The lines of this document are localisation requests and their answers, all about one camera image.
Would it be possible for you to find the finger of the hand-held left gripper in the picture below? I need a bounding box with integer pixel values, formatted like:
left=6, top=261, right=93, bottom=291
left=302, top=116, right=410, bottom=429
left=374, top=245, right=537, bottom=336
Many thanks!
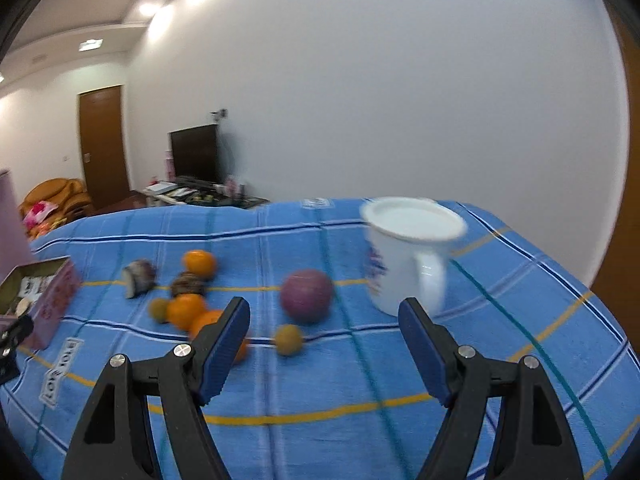
left=0, top=314, right=35, bottom=353
left=0, top=352, right=21, bottom=387

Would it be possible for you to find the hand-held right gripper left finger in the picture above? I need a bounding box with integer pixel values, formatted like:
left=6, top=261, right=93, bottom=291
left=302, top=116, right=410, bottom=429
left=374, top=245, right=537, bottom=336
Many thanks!
left=60, top=296, right=251, bottom=480

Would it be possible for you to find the orange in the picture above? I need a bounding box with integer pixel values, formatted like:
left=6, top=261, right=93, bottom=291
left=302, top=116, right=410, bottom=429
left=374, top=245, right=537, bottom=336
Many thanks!
left=182, top=250, right=218, bottom=281
left=166, top=294, right=207, bottom=331
left=189, top=310, right=249, bottom=365

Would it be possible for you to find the tv stand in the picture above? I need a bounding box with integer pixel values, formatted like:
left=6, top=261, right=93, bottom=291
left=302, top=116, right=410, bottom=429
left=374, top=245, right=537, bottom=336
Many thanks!
left=142, top=180, right=271, bottom=211

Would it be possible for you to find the white printed mug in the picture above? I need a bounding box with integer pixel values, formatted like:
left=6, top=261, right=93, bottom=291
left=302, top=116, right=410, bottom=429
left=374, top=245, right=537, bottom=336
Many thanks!
left=360, top=196, right=469, bottom=317

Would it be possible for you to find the purple round fruit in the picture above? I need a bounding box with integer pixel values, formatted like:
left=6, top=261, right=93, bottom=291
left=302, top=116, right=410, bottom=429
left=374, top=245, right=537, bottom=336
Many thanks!
left=280, top=270, right=334, bottom=324

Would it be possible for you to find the brown wooden panel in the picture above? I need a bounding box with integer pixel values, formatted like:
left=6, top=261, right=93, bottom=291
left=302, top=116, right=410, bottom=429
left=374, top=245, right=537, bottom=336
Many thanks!
left=592, top=10, right=640, bottom=353

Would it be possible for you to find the orange leather sofa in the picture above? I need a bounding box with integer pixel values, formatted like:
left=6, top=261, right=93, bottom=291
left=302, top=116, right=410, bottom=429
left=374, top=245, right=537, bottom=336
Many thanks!
left=20, top=178, right=93, bottom=222

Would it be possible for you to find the blue plaid blanket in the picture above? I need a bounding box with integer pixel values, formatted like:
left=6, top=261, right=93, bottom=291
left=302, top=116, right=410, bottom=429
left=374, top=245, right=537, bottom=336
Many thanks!
left=0, top=197, right=628, bottom=480

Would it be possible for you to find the brown wooden door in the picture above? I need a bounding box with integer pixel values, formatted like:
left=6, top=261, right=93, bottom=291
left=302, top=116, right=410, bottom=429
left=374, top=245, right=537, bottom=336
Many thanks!
left=78, top=85, right=132, bottom=211

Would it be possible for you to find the pink floral cushion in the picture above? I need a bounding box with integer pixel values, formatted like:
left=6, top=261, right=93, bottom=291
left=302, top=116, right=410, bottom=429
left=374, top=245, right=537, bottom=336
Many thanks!
left=26, top=201, right=56, bottom=227

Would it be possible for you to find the grey purple fruit piece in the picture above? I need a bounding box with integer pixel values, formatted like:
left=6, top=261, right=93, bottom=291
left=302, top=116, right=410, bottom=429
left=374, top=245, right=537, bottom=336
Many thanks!
left=121, top=259, right=157, bottom=299

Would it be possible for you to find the pink tumbler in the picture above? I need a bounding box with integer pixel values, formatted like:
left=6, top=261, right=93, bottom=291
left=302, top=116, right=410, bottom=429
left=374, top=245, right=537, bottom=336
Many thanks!
left=0, top=170, right=32, bottom=281

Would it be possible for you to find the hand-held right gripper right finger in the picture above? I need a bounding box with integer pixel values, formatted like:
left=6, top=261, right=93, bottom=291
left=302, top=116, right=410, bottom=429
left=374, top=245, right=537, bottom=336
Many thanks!
left=397, top=297, right=586, bottom=480

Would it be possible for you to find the dark brown fruit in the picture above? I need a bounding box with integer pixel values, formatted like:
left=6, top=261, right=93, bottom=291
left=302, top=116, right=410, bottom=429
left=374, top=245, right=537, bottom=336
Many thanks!
left=170, top=272, right=207, bottom=299

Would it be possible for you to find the pink tin box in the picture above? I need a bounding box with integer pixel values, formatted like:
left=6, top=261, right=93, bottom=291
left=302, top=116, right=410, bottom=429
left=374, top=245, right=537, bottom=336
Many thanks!
left=0, top=256, right=82, bottom=351

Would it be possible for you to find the black television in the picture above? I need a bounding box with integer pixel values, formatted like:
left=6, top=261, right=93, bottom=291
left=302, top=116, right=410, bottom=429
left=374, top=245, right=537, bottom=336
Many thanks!
left=169, top=124, right=222, bottom=184

